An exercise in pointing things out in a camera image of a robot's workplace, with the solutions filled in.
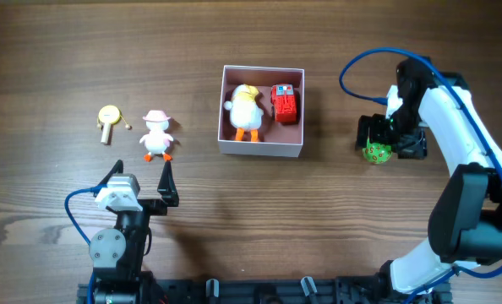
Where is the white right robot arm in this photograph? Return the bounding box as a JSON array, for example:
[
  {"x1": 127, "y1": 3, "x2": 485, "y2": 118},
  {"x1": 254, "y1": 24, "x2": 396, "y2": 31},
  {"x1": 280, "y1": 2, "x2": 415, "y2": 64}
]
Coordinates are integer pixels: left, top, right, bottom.
[{"x1": 356, "y1": 55, "x2": 502, "y2": 303}]

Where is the white wrist camera, left arm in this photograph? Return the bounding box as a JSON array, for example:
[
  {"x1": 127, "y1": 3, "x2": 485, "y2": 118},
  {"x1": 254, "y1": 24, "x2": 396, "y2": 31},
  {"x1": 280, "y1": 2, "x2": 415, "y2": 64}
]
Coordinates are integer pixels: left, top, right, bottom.
[{"x1": 95, "y1": 173, "x2": 143, "y2": 212}]

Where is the white plush duck yellow hat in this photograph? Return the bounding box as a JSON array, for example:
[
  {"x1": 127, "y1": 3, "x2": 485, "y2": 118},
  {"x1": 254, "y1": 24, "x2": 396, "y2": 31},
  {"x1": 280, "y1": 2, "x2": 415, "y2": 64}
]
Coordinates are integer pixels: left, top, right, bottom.
[{"x1": 223, "y1": 84, "x2": 264, "y2": 143}]

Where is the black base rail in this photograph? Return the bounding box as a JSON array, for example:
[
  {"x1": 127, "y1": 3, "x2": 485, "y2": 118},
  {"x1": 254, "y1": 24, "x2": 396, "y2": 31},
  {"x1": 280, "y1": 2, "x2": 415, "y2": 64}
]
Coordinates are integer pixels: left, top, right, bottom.
[{"x1": 77, "y1": 276, "x2": 453, "y2": 304}]

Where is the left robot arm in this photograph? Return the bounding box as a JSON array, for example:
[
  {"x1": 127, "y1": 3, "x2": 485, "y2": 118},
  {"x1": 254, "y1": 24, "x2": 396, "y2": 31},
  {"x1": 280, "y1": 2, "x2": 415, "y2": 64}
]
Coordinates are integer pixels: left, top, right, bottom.
[{"x1": 85, "y1": 160, "x2": 179, "y2": 304}]

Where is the yellow rattle drum toy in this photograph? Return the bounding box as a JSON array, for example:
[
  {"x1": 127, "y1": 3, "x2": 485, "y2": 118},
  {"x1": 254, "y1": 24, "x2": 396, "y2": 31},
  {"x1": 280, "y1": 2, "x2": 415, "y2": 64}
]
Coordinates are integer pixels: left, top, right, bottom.
[{"x1": 96, "y1": 105, "x2": 132, "y2": 145}]

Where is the red toy fire truck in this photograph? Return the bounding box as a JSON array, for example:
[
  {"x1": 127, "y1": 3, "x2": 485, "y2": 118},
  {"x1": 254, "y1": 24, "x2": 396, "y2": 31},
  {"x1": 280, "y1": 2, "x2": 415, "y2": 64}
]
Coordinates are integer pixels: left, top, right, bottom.
[{"x1": 270, "y1": 84, "x2": 297, "y2": 124}]

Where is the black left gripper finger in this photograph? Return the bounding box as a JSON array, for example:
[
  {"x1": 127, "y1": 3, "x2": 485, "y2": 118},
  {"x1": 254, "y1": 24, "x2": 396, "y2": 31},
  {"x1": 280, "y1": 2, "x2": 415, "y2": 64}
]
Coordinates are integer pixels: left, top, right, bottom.
[
  {"x1": 99, "y1": 160, "x2": 123, "y2": 185},
  {"x1": 157, "y1": 161, "x2": 179, "y2": 207}
]

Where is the white duck with pink hat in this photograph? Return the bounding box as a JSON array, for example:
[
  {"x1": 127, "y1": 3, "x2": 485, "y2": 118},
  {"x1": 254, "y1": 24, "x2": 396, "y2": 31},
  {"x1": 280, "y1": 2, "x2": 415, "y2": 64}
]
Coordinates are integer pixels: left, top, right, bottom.
[{"x1": 139, "y1": 110, "x2": 174, "y2": 162}]

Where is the green ball with red numbers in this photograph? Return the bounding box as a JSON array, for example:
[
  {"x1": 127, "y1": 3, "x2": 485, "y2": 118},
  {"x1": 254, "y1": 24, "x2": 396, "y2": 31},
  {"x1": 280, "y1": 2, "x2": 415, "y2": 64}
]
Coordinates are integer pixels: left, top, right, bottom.
[{"x1": 363, "y1": 139, "x2": 393, "y2": 164}]

